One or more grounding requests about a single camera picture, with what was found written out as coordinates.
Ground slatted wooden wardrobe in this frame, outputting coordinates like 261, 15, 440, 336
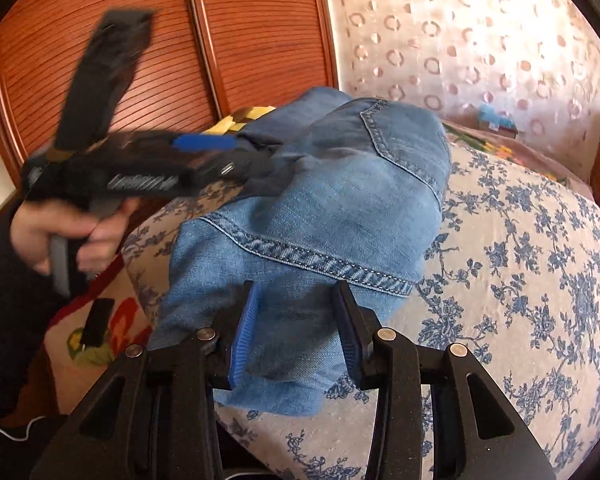
0, 0, 338, 241

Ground cream printed bed sheet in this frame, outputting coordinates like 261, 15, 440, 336
42, 255, 181, 401

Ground black flat object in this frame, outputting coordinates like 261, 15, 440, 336
82, 299, 116, 346

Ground light blue denim pants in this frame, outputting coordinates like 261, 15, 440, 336
147, 86, 453, 418

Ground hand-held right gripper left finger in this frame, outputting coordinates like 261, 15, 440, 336
42, 280, 261, 480

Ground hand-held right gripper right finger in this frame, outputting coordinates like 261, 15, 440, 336
331, 281, 556, 480

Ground white cable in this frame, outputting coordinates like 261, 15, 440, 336
0, 412, 46, 443

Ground person's left forearm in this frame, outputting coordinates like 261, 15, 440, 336
0, 195, 81, 421

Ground blue floral white quilt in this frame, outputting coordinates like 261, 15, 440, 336
122, 140, 600, 480

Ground small cardboard box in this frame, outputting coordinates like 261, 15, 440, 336
477, 117, 518, 136

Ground blue plastic bag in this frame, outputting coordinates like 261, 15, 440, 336
477, 104, 516, 126

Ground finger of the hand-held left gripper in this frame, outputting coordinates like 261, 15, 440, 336
230, 152, 293, 196
172, 132, 281, 158

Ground person's left hand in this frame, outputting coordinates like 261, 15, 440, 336
10, 195, 141, 281

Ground circle pattern sheer curtain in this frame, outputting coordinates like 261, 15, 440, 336
320, 0, 600, 133

